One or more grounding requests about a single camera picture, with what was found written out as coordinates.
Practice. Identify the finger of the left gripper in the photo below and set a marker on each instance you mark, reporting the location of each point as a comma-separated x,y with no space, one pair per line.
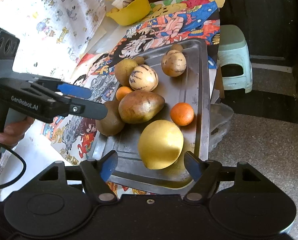
73,90

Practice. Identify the person's left hand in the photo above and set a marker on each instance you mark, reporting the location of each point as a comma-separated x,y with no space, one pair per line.
15,132

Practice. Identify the orange mandarin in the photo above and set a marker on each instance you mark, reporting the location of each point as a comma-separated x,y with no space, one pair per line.
182,114
122,92

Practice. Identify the striped pepino melon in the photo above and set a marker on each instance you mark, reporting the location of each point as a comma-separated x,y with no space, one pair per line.
143,77

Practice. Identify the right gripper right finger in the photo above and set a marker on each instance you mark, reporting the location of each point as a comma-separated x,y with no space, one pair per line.
204,174

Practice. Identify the orange mandarin left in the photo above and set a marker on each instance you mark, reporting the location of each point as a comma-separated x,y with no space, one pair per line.
122,92

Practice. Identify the orange mandarin right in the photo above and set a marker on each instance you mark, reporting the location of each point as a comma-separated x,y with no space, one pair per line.
182,114

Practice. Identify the pale pepino melon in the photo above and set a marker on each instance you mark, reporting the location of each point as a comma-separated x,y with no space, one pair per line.
173,63

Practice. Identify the colourful cartoon table mat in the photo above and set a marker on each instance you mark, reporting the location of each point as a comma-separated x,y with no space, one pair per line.
169,22

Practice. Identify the brown-green mango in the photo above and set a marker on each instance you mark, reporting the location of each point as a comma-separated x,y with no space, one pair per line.
140,106

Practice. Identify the large yellow round fruit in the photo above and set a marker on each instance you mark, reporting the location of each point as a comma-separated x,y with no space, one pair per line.
160,144

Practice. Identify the white cartoon print tablecloth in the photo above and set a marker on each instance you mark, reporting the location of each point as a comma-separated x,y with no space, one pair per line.
54,38

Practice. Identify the mint green plastic stool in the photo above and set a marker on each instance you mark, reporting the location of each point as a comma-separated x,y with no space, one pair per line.
233,59

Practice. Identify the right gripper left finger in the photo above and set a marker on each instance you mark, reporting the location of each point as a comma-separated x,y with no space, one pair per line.
95,174

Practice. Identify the yellow-green mango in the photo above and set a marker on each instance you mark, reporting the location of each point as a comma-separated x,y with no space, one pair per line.
123,70

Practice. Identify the yellow plastic bowl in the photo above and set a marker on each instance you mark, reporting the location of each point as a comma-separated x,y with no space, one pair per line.
133,13

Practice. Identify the small brown round fruit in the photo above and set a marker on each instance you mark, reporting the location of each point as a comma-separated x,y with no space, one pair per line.
177,47

